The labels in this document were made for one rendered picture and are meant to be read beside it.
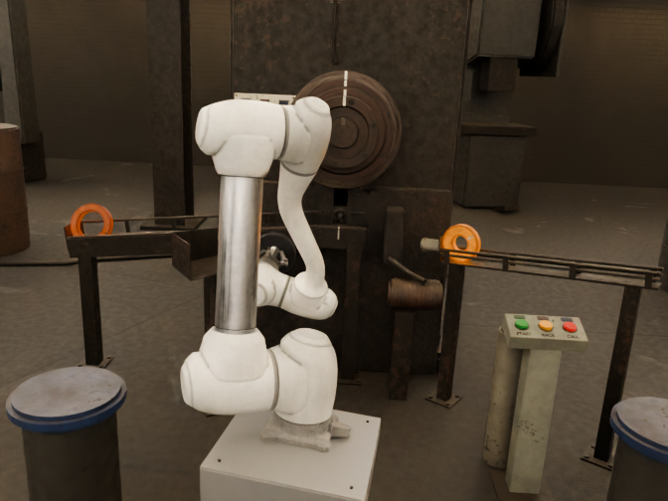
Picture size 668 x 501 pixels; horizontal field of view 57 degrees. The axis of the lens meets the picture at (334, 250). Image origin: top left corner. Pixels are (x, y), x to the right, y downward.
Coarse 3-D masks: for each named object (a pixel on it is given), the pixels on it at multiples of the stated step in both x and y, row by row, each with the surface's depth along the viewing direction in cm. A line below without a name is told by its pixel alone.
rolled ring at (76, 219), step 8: (80, 208) 269; (88, 208) 269; (96, 208) 269; (104, 208) 270; (72, 216) 269; (80, 216) 269; (104, 216) 268; (72, 224) 269; (80, 224) 272; (104, 224) 268; (112, 224) 270; (72, 232) 268; (80, 232) 269; (104, 232) 268
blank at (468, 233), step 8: (464, 224) 245; (448, 232) 247; (456, 232) 245; (464, 232) 243; (472, 232) 241; (448, 240) 248; (472, 240) 242; (448, 248) 249; (456, 248) 249; (472, 248) 242
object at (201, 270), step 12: (216, 228) 248; (180, 240) 230; (192, 240) 243; (204, 240) 246; (216, 240) 249; (180, 252) 231; (192, 252) 245; (204, 252) 247; (216, 252) 250; (180, 264) 233; (192, 264) 241; (204, 264) 241; (216, 264) 240; (192, 276) 229; (204, 276) 228; (216, 276) 239; (216, 288) 240
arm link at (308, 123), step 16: (288, 112) 144; (304, 112) 144; (320, 112) 144; (288, 128) 143; (304, 128) 145; (320, 128) 146; (288, 144) 145; (304, 144) 146; (320, 144) 149; (288, 160) 149; (304, 160) 151; (320, 160) 153
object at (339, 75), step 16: (320, 80) 243; (336, 80) 243; (352, 80) 243; (368, 80) 243; (304, 96) 245; (384, 96) 244; (400, 128) 247; (384, 160) 251; (320, 176) 254; (368, 176) 253
